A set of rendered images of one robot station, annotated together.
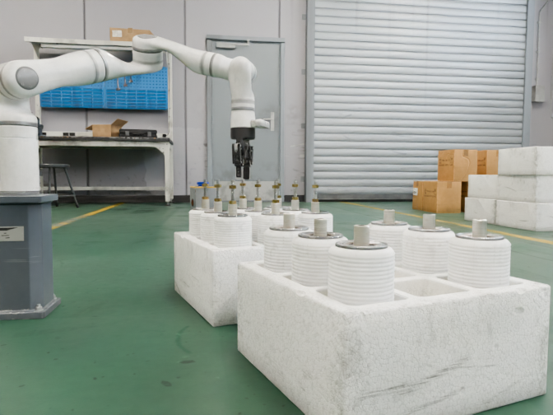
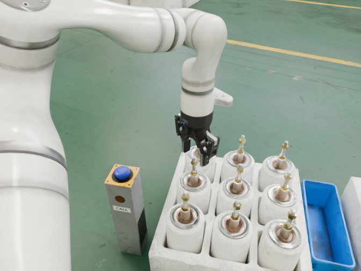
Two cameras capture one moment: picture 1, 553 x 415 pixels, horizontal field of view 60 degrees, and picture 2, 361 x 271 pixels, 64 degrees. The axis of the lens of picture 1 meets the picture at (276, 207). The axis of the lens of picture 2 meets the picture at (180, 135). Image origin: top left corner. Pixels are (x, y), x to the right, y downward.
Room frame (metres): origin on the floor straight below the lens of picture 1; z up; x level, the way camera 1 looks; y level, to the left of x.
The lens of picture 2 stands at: (1.14, 0.57, 0.85)
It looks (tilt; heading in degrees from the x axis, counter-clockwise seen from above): 38 degrees down; 307
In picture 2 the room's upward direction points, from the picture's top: straight up
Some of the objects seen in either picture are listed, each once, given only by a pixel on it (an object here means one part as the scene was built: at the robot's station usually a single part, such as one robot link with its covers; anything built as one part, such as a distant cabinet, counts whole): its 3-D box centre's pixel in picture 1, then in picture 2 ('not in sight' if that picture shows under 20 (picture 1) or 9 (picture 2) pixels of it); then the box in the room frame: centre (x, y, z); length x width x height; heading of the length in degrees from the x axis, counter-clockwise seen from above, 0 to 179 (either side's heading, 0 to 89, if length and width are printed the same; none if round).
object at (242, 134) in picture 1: (243, 142); (196, 122); (1.45, 0.10, 0.45); 0.08 x 0.08 x 0.09
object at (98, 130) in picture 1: (107, 129); not in sight; (5.64, 1.99, 0.87); 0.40 x 0.30 x 0.23; 85
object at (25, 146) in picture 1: (18, 160); not in sight; (1.21, 0.65, 0.39); 0.09 x 0.09 x 0.17; 9
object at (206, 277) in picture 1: (257, 267); (230, 223); (1.34, 0.05, 0.09); 0.39 x 0.39 x 0.18; 25
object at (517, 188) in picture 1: (541, 188); not in sight; (3.26, -1.81, 0.27); 0.39 x 0.39 x 0.18; 10
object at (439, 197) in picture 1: (441, 196); not in sight; (4.62, -1.60, 0.15); 0.30 x 0.24 x 0.30; 8
